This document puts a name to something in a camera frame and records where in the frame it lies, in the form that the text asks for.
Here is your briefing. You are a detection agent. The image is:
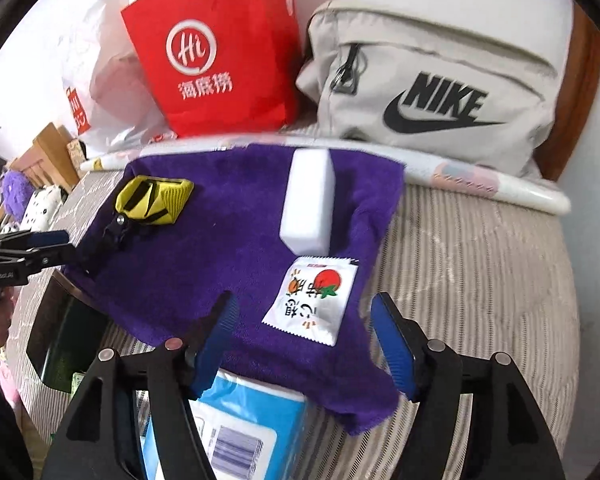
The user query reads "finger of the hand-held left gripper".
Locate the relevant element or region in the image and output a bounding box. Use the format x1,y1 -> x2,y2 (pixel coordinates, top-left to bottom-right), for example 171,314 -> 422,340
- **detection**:
0,245 -> 88,278
0,230 -> 70,252

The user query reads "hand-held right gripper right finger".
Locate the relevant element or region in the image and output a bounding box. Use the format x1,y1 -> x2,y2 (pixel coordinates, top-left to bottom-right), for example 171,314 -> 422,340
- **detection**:
370,292 -> 566,480

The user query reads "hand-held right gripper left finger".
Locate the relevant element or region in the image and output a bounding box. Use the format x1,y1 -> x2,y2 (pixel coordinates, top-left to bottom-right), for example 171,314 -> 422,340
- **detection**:
45,290 -> 241,480

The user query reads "white fruit print snack packet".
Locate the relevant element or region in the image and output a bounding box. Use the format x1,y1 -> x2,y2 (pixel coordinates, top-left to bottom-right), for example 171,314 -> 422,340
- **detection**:
261,256 -> 361,347

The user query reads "yellow pouch black strap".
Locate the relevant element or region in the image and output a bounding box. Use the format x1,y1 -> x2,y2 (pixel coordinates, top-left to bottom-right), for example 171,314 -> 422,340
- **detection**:
87,176 -> 195,273

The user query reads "white sponge block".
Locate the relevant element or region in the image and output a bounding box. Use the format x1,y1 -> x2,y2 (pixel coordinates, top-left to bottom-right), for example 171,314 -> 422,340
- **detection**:
279,149 -> 337,256

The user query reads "purple plush pillow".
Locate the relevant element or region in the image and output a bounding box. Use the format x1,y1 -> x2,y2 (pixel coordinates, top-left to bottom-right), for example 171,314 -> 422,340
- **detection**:
2,170 -> 33,221

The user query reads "white printed pillow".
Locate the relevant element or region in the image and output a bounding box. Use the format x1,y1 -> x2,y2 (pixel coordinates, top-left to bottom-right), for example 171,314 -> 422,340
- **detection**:
20,185 -> 68,231

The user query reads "wooden headboard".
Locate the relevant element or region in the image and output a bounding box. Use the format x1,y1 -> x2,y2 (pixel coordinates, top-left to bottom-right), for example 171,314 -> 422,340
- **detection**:
7,122 -> 81,196

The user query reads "dark green box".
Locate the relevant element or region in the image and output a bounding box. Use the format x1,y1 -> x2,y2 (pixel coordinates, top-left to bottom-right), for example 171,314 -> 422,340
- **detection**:
26,274 -> 111,391

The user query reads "brown patterned box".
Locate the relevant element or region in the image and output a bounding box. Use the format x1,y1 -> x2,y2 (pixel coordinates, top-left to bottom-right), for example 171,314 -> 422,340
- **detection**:
66,140 -> 88,171

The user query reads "blue tissue pack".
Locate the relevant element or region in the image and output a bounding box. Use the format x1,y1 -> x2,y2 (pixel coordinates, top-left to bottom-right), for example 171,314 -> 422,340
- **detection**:
142,370 -> 308,480

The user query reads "purple towel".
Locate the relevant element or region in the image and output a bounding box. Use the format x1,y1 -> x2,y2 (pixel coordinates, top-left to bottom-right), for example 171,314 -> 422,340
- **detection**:
65,144 -> 406,436

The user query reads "white plastic shopping bag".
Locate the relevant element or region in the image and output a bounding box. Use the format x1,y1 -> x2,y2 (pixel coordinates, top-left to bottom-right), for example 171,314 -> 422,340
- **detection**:
62,0 -> 178,158

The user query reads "rolled printed plastic sheet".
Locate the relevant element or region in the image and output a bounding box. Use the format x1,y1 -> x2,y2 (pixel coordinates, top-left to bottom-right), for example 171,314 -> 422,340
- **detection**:
80,132 -> 572,216

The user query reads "red paper bag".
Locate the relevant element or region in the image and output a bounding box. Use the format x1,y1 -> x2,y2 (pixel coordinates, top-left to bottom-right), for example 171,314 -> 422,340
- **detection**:
121,0 -> 301,139

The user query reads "grey fabric bag black logo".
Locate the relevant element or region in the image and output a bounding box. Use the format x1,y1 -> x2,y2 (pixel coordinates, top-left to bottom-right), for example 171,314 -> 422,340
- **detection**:
296,0 -> 571,178

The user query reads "brown wooden door frame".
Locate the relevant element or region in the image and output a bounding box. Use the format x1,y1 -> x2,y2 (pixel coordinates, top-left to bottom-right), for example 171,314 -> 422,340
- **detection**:
537,0 -> 600,181

